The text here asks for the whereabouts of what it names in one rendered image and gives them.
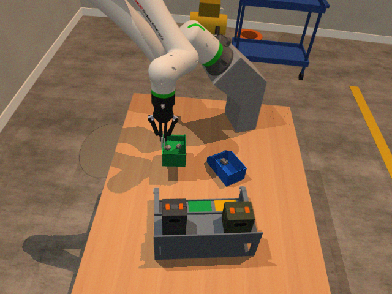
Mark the blue bin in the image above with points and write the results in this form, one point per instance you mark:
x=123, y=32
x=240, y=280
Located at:
x=230, y=173

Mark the grey shelf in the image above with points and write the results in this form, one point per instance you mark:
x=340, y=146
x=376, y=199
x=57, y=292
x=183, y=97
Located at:
x=204, y=217

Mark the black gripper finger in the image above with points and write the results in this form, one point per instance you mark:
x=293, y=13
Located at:
x=174, y=121
x=157, y=133

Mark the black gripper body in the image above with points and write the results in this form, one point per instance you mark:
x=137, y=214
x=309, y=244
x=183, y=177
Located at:
x=163, y=113

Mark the black rectangular case with oval handle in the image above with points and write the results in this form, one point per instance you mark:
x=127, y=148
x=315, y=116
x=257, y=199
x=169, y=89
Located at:
x=174, y=216

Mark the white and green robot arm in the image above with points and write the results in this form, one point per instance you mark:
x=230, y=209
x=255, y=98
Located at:
x=173, y=51

